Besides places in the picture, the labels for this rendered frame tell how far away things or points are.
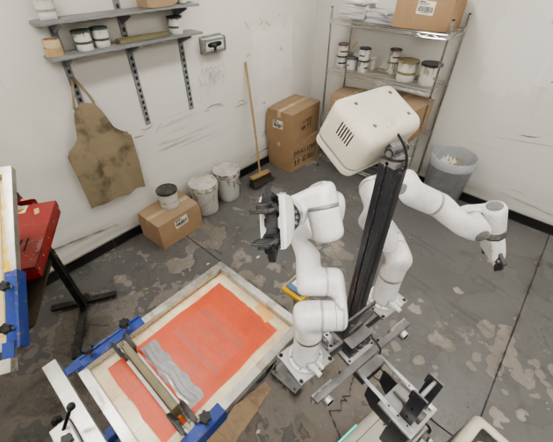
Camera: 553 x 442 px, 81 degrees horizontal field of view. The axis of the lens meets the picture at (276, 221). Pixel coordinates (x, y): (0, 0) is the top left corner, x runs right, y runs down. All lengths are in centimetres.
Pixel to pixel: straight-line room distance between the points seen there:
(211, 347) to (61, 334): 179
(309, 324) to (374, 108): 64
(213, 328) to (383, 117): 118
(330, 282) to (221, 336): 69
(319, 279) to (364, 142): 48
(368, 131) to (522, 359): 259
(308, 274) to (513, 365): 224
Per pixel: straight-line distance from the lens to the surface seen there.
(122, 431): 148
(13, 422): 294
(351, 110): 81
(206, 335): 159
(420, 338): 287
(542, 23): 383
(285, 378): 251
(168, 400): 139
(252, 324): 160
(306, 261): 108
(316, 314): 104
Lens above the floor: 230
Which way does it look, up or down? 40 degrees down
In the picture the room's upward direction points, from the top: straight up
